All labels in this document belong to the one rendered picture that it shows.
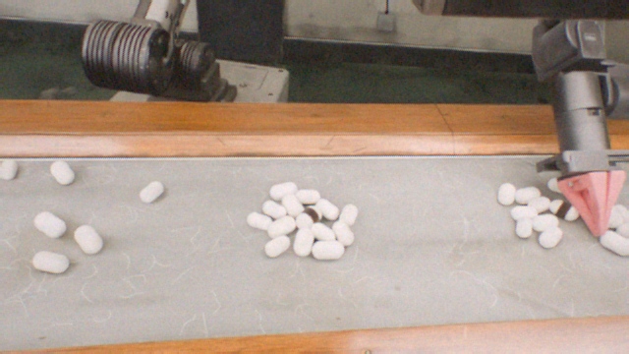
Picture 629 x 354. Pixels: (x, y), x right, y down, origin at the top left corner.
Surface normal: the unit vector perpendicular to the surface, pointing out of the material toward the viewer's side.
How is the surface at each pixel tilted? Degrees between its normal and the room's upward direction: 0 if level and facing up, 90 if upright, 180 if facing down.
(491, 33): 89
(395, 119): 0
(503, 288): 0
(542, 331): 0
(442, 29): 89
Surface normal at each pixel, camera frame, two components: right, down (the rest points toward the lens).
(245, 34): 0.03, 0.58
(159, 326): 0.07, -0.78
